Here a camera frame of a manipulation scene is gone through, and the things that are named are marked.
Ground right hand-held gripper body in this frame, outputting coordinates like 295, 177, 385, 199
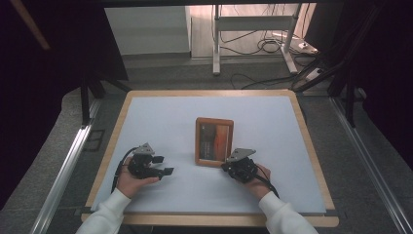
221, 147, 259, 184

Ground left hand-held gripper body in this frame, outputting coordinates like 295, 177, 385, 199
127, 142, 166, 180

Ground wooden picture frame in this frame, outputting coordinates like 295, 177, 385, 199
194, 116, 235, 168

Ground person's left hand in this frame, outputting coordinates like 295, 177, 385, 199
116, 157, 161, 200

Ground person's right hand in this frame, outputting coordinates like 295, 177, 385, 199
243, 163, 273, 202

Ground white table mat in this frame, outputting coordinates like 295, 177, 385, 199
91, 96, 327, 215

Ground wooden table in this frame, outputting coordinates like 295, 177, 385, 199
81, 89, 340, 228

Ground black metal stand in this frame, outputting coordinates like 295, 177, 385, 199
291, 3, 388, 129
79, 69, 133, 127

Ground white power strip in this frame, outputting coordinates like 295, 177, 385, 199
304, 67, 325, 82
297, 41, 319, 56

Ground white cabinet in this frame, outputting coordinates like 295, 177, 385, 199
103, 5, 193, 57

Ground dark curtain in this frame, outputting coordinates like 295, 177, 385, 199
305, 0, 413, 170
0, 0, 130, 211

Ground wooden bar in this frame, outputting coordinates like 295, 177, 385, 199
9, 0, 52, 52

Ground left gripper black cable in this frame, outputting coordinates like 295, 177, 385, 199
111, 146, 140, 194

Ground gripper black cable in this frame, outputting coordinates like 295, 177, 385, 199
111, 146, 140, 194
253, 165, 281, 200

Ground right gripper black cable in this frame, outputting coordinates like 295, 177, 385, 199
253, 165, 281, 200

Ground aluminium floor rail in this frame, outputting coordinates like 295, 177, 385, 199
29, 98, 102, 234
328, 97, 413, 234

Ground black floor cables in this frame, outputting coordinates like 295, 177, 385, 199
213, 4, 320, 91

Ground white metal desk frame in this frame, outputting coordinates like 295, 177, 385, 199
211, 3, 303, 77

